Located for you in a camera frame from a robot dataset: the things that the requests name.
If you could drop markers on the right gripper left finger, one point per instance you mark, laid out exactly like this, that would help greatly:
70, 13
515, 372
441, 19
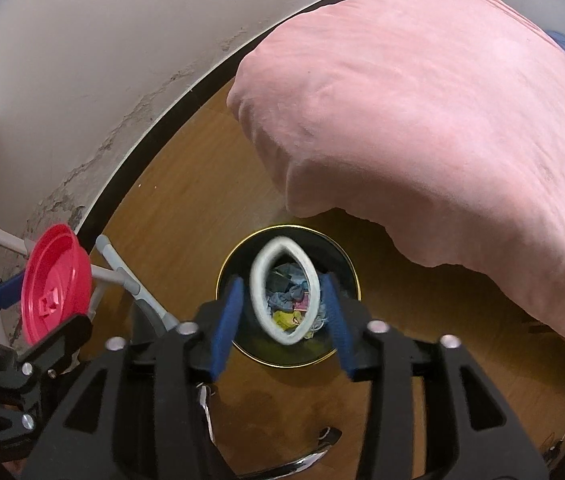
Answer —
134, 413

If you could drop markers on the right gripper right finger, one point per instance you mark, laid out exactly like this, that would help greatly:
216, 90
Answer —
471, 432

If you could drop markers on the red plastic lid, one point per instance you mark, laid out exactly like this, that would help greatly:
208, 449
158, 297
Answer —
57, 283

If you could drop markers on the white ring band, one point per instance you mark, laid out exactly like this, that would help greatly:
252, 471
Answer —
285, 292

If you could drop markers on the black gold trash bin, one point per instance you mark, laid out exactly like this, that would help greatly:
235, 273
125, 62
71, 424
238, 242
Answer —
327, 256

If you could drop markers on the pink bed cover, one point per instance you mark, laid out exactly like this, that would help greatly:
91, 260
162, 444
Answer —
441, 120

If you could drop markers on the grey white chair frame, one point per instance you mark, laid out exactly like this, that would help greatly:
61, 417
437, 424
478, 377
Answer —
121, 310

